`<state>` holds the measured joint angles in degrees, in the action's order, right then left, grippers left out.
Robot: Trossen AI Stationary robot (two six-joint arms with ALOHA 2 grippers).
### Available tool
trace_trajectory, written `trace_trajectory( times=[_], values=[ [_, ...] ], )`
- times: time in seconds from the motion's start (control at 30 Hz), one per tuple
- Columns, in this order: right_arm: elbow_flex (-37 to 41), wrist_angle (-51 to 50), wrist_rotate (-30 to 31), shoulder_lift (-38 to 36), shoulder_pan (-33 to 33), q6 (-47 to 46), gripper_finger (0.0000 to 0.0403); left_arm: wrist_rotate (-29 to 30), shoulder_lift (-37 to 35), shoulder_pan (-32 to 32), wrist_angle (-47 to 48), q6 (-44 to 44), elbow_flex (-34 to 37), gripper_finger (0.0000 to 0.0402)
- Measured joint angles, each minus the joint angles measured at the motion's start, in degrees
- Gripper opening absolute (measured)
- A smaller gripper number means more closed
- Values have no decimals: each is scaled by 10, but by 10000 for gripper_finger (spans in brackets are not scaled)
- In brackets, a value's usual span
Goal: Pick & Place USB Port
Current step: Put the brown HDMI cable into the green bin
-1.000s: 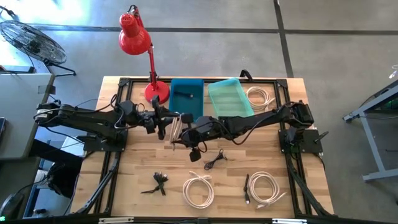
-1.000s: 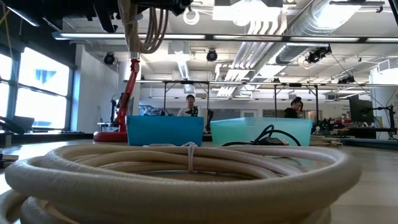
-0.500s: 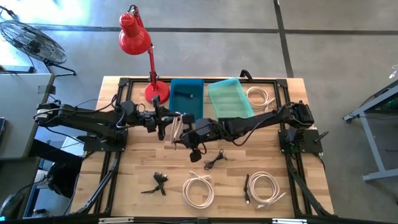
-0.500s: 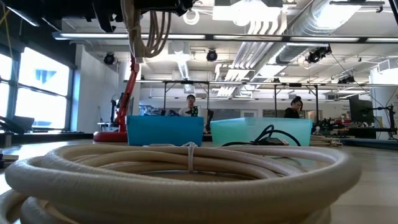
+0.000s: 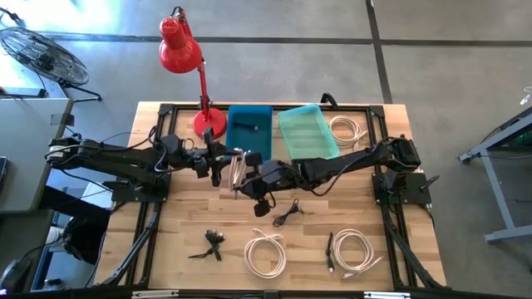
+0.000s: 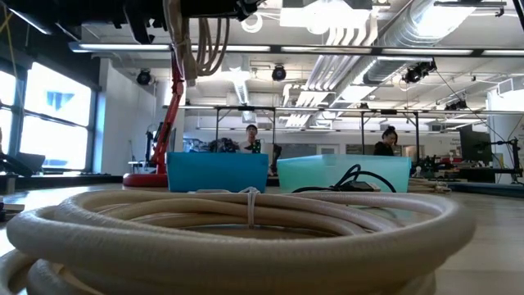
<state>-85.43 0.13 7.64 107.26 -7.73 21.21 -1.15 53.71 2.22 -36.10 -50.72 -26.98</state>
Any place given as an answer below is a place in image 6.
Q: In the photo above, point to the teal plastic bin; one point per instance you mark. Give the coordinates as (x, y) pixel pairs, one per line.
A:
(311, 174)

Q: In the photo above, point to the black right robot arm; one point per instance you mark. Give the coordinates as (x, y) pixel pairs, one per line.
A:
(520, 10)

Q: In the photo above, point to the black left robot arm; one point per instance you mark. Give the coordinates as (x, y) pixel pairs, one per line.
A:
(82, 6)

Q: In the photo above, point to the black ceiling spotlight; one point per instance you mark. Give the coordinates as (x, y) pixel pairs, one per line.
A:
(418, 70)
(144, 76)
(455, 105)
(278, 73)

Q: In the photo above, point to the red desk lamp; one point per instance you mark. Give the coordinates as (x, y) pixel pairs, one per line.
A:
(168, 123)

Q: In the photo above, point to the black beam with light strips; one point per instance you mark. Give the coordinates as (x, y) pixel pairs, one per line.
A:
(278, 49)

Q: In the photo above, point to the large window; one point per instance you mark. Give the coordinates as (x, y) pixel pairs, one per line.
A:
(61, 139)

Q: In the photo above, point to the person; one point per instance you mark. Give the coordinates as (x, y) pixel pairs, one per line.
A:
(251, 133)
(385, 149)

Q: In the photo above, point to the blue plastic bin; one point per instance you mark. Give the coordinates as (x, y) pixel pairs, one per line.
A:
(217, 172)

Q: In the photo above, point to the dark office chair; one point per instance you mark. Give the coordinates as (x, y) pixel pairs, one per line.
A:
(22, 164)

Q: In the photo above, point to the black computer monitor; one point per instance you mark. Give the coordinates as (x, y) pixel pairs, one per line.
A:
(475, 147)

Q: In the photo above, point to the black equipment stand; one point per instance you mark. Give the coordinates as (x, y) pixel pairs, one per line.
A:
(515, 160)

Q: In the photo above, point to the black workstation frame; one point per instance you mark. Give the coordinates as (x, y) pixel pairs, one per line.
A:
(389, 111)
(245, 108)

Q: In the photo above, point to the silver ventilation duct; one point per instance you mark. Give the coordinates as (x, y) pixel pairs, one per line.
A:
(409, 24)

